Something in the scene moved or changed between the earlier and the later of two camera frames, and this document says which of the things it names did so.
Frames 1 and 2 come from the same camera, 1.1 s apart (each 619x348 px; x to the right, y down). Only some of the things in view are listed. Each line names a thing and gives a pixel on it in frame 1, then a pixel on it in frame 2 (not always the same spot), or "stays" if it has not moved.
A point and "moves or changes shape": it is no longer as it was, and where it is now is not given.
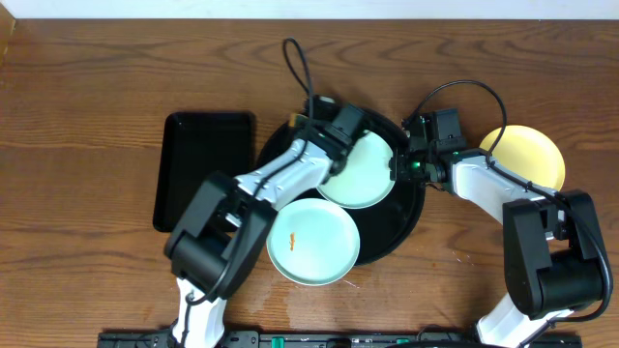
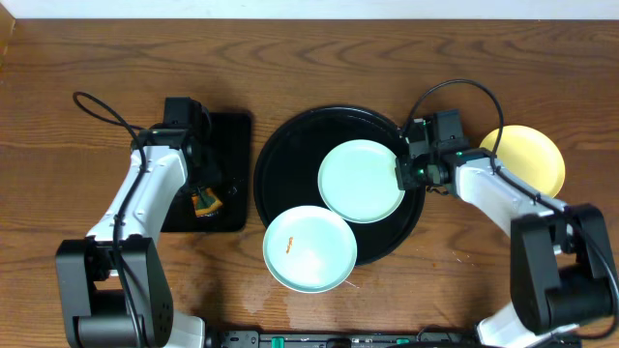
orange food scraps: [292, 120] moves or changes shape
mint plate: [365, 177] stays
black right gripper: [398, 168] stays
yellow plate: [530, 152] stays
